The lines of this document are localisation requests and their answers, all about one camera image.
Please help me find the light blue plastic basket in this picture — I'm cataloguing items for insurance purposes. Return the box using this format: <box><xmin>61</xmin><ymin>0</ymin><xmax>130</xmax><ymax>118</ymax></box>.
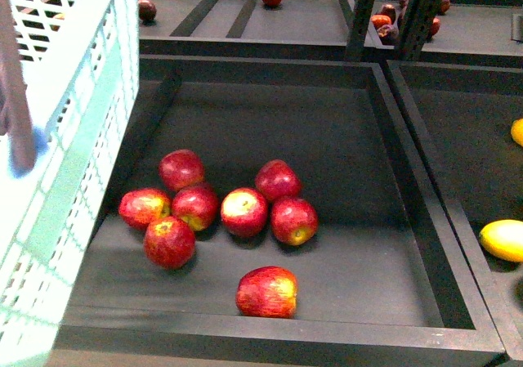
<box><xmin>1</xmin><ymin>0</ymin><xmax>139</xmax><ymax>366</ymax></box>

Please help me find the yellow mango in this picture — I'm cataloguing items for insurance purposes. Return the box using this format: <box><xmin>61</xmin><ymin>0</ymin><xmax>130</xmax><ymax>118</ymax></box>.
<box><xmin>479</xmin><ymin>219</ymin><xmax>522</xmax><ymax>262</ymax></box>

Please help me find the red apple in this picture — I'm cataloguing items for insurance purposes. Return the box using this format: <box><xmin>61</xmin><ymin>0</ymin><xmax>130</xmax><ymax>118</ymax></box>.
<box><xmin>143</xmin><ymin>216</ymin><xmax>196</xmax><ymax>270</ymax></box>
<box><xmin>270</xmin><ymin>197</ymin><xmax>319</xmax><ymax>246</ymax></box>
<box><xmin>235</xmin><ymin>266</ymin><xmax>298</xmax><ymax>319</ymax></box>
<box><xmin>159</xmin><ymin>149</ymin><xmax>205</xmax><ymax>191</ymax></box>
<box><xmin>255</xmin><ymin>159</ymin><xmax>302</xmax><ymax>203</ymax></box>
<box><xmin>171</xmin><ymin>183</ymin><xmax>220</xmax><ymax>232</ymax></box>
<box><xmin>118</xmin><ymin>188</ymin><xmax>171</xmax><ymax>230</ymax></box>
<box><xmin>221</xmin><ymin>187</ymin><xmax>269</xmax><ymax>239</ymax></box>

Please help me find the black display tray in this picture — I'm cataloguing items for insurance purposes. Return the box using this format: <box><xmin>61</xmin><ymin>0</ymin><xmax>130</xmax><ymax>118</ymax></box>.
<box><xmin>56</xmin><ymin>56</ymin><xmax>504</xmax><ymax>366</ymax></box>

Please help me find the brown basket handle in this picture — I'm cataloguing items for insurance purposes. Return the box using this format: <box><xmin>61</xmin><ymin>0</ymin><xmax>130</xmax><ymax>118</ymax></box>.
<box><xmin>1</xmin><ymin>0</ymin><xmax>36</xmax><ymax>172</ymax></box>

